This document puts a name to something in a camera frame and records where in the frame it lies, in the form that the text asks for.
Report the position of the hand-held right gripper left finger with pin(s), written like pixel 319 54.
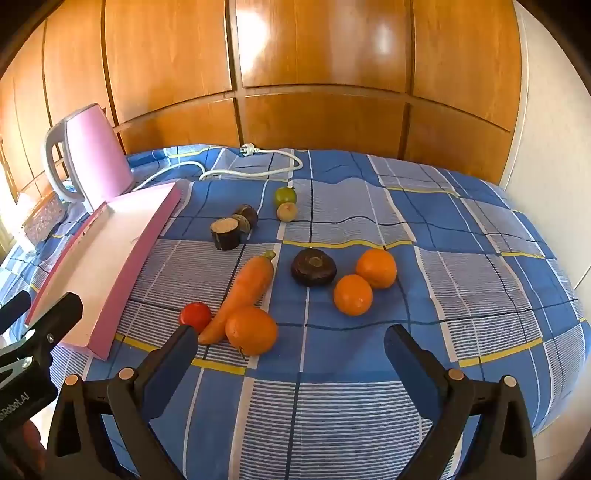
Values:
pixel 175 369

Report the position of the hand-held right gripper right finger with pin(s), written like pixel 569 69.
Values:
pixel 411 369

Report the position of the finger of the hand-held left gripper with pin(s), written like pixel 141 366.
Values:
pixel 60 318
pixel 14 311

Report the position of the pink tray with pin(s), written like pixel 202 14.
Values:
pixel 106 258

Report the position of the large orange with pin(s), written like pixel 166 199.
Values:
pixel 251 331

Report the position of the carrot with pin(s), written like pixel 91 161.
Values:
pixel 244 290

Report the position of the dark round hollowed fruit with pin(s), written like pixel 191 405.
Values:
pixel 309 274

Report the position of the person's left hand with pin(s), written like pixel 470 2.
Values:
pixel 32 447

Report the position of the red tomato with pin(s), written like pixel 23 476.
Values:
pixel 194 316

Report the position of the pink glittery box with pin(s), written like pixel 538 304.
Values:
pixel 41 221

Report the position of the blue checked blanket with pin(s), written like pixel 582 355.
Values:
pixel 323 415

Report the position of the pink electric kettle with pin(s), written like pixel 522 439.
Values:
pixel 97 157

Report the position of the small yellow round fruit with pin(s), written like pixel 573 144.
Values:
pixel 286 212

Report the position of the green tomato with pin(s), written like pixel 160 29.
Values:
pixel 285 196

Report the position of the wooden wardrobe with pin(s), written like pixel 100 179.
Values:
pixel 300 55

